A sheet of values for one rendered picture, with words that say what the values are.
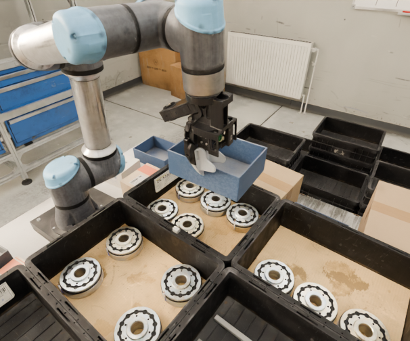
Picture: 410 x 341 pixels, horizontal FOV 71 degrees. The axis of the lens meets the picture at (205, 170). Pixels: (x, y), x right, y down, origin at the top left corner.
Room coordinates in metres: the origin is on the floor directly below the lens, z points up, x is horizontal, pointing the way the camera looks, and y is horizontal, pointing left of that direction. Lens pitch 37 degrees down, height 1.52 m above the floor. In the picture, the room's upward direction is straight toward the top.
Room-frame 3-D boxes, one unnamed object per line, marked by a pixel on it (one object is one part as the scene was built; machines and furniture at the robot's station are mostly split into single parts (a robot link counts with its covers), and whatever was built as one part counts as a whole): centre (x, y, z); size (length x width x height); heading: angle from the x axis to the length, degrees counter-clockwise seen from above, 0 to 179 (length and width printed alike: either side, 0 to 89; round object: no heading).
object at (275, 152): (1.56, -0.39, 0.37); 0.40 x 0.30 x 0.45; 56
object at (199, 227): (0.61, 0.05, 0.86); 0.10 x 0.10 x 0.01
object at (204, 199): (0.72, -0.04, 0.86); 0.10 x 0.10 x 0.01
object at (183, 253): (0.42, 0.19, 0.87); 0.40 x 0.30 x 0.11; 52
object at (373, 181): (1.11, -1.05, 0.37); 0.40 x 0.30 x 0.45; 56
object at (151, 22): (0.56, 0.09, 1.42); 0.11 x 0.11 x 0.08; 46
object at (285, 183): (0.87, -0.19, 0.78); 0.30 x 0.22 x 0.16; 49
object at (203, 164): (0.51, 0.00, 1.16); 0.06 x 0.03 x 0.09; 54
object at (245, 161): (0.60, -0.03, 1.11); 0.20 x 0.15 x 0.07; 57
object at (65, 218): (0.75, 0.47, 0.80); 0.15 x 0.15 x 0.10
